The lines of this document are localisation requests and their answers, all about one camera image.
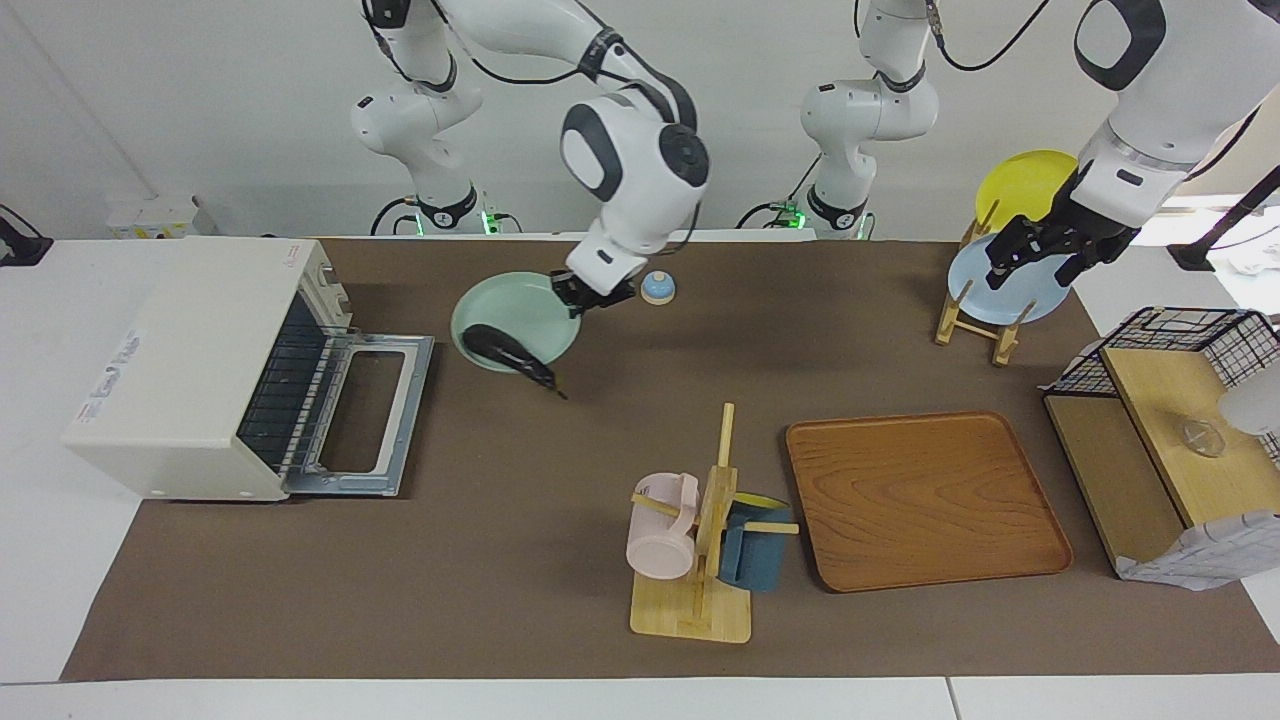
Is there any light blue plate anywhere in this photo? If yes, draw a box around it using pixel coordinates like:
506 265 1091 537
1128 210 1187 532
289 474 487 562
947 232 1074 326

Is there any wooden shelf box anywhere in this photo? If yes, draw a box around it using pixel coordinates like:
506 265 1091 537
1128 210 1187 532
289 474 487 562
1043 345 1280 581

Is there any white crumpled cloth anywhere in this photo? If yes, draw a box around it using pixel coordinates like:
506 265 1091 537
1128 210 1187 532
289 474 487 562
1206 238 1280 283

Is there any black camera stand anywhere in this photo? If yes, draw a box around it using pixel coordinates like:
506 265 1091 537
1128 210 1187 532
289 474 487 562
1167 165 1280 273

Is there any wooden plate rack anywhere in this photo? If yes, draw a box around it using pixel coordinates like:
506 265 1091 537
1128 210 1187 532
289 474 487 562
934 200 1038 367

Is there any wooden mug rack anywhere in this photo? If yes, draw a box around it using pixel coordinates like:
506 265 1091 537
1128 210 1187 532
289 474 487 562
630 403 801 644

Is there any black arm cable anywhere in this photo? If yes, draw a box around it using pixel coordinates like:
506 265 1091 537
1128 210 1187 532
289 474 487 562
925 0 1053 74
432 0 703 253

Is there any yellow plate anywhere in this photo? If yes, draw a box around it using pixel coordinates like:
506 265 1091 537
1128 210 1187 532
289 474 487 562
975 150 1082 237

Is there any brown wooden tray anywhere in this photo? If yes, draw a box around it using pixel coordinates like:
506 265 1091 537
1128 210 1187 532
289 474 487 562
785 411 1074 594

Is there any blue mug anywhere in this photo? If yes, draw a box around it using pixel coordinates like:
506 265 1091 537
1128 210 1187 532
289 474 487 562
718 493 797 593

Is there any black right base cable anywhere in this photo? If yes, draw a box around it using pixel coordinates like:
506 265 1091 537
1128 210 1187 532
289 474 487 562
370 195 423 237

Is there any white toaster oven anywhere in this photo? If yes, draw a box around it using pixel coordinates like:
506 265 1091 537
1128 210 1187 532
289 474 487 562
62 236 354 502

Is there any white power box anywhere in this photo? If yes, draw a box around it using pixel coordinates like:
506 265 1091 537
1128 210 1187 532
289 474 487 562
105 194 203 241

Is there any brown table mat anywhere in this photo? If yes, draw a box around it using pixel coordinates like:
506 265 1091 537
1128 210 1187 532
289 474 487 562
60 238 1280 683

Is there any black base cable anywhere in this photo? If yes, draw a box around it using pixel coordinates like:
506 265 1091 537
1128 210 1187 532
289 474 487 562
370 195 423 237
735 155 823 230

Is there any black wire basket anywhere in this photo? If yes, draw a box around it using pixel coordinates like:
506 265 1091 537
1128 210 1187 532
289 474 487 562
1045 307 1280 469

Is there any white checked cloth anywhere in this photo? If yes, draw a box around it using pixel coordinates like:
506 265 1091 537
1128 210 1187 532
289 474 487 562
1115 510 1280 591

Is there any glass oven door with handle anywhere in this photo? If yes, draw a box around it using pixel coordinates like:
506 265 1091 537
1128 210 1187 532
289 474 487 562
283 334 437 498

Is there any white rounded object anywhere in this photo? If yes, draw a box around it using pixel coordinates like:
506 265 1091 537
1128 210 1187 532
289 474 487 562
1218 368 1280 437

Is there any black left base cable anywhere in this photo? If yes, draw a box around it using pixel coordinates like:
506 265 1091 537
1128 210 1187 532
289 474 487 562
735 155 823 230

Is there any pink mug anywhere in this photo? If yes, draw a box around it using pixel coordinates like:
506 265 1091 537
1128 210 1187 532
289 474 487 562
626 473 701 581

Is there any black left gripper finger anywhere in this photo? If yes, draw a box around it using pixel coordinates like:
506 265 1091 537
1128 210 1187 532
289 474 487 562
1054 246 1103 292
984 234 1043 292

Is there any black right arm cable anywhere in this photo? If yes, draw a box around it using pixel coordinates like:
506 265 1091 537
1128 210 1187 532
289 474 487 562
432 0 703 253

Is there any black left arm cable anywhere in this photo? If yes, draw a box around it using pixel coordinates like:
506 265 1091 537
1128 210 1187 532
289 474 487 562
925 0 1053 74

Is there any black clamp mount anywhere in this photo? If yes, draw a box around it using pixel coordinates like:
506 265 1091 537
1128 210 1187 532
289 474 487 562
0 205 54 268

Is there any mint green plate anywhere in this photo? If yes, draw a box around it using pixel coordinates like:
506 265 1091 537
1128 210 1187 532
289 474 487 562
450 271 583 375

